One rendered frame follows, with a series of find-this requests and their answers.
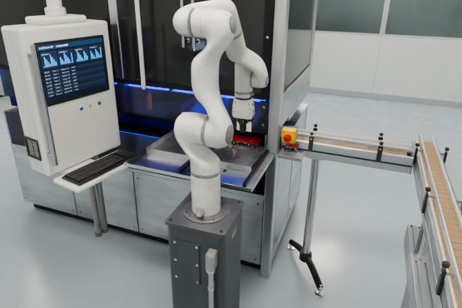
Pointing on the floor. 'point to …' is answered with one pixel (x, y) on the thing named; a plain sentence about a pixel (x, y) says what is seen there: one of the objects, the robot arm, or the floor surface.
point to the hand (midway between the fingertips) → (243, 128)
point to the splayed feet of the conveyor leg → (308, 266)
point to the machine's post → (280, 17)
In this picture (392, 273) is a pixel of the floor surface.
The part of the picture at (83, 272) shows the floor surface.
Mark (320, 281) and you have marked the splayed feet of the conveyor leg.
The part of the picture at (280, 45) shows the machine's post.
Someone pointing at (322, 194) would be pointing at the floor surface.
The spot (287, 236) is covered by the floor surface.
